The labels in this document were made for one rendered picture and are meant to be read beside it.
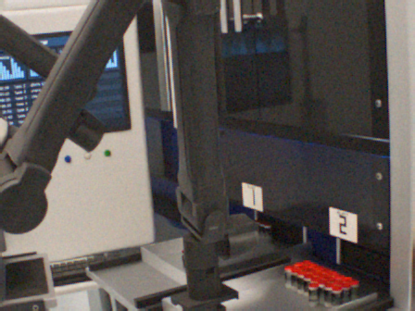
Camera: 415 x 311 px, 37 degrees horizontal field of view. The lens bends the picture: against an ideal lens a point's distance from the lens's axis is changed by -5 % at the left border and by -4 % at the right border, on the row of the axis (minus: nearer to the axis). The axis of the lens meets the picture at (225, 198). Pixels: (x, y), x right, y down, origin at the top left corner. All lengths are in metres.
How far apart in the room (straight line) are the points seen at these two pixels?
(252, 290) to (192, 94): 0.60
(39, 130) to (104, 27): 0.16
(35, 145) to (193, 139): 0.24
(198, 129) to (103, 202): 1.03
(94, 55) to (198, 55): 0.15
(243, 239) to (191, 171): 0.17
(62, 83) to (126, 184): 1.13
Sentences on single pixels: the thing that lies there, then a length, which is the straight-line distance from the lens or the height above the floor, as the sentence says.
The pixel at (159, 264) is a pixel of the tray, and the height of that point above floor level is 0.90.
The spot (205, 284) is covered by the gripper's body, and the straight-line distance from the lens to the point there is 1.06.
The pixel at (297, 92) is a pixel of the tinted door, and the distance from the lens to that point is 1.41.
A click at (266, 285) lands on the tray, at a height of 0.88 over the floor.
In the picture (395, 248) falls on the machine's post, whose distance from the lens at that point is 1.25.
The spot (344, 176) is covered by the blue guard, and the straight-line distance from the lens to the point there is 1.32.
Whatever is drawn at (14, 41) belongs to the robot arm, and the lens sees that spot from 1.25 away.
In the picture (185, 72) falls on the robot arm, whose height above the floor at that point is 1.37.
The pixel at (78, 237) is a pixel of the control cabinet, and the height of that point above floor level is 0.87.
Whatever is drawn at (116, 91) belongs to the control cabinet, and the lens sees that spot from 1.89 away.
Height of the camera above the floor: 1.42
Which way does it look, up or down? 14 degrees down
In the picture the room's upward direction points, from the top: 4 degrees counter-clockwise
